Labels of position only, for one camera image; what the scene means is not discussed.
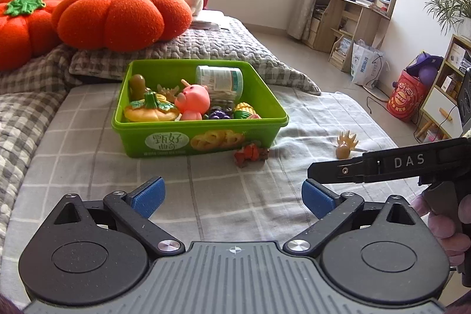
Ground yellow toy pumpkin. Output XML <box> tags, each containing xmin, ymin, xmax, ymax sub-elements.
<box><xmin>124</xmin><ymin>91</ymin><xmax>180</xmax><ymax>123</ymax></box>

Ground green potted plant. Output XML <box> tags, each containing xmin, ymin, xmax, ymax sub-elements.
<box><xmin>424</xmin><ymin>0</ymin><xmax>470</xmax><ymax>40</ymax></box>

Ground cotton swab jar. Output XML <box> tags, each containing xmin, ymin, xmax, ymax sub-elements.
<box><xmin>195</xmin><ymin>65</ymin><xmax>243</xmax><ymax>101</ymax></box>

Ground purple toy grapes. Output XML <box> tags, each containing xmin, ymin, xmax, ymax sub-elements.
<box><xmin>204</xmin><ymin>106</ymin><xmax>233</xmax><ymax>119</ymax></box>

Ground grey checked quilt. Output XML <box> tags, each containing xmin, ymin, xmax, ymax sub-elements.
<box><xmin>0</xmin><ymin>14</ymin><xmax>323</xmax><ymax>256</ymax></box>

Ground white wooden side cabinet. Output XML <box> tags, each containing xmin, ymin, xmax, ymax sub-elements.
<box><xmin>414</xmin><ymin>35</ymin><xmax>470</xmax><ymax>143</ymax></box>

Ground white paper shopping bag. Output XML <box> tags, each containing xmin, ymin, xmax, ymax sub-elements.
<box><xmin>351</xmin><ymin>40</ymin><xmax>385</xmax><ymax>89</ymax></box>

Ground grey grid bed sheet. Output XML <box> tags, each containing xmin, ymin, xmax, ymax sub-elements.
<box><xmin>1</xmin><ymin>84</ymin><xmax>394</xmax><ymax>306</ymax></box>

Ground red snack bucket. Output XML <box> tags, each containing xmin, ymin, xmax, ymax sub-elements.
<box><xmin>387</xmin><ymin>70</ymin><xmax>427</xmax><ymax>122</ymax></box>

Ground yellow toy corn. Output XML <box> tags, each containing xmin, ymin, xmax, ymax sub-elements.
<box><xmin>232</xmin><ymin>102</ymin><xmax>259</xmax><ymax>119</ymax></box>

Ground orange brown toy fish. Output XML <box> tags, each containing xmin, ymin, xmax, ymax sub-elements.
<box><xmin>234</xmin><ymin>142</ymin><xmax>270</xmax><ymax>167</ymax></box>

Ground large orange pumpkin cushion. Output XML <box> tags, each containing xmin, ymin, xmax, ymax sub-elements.
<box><xmin>51</xmin><ymin>0</ymin><xmax>193</xmax><ymax>52</ymax></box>

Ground wooden desk shelf unit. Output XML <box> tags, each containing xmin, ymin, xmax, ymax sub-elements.
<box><xmin>304</xmin><ymin>0</ymin><xmax>396</xmax><ymax>72</ymax></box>

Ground person's right hand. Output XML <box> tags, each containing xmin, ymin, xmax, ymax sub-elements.
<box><xmin>412</xmin><ymin>195</ymin><xmax>470</xmax><ymax>266</ymax></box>

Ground pink rubber pig toy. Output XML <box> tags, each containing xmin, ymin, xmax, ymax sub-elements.
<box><xmin>175</xmin><ymin>79</ymin><xmax>211</xmax><ymax>120</ymax></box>

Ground tan rubber squid toy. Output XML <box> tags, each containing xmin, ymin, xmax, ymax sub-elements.
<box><xmin>335</xmin><ymin>131</ymin><xmax>359</xmax><ymax>160</ymax></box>

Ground green plastic storage box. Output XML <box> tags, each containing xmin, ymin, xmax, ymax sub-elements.
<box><xmin>112</xmin><ymin>60</ymin><xmax>289</xmax><ymax>158</ymax></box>

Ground purple plush toy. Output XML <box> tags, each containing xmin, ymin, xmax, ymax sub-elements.
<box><xmin>406</xmin><ymin>51</ymin><xmax>444</xmax><ymax>89</ymax></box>

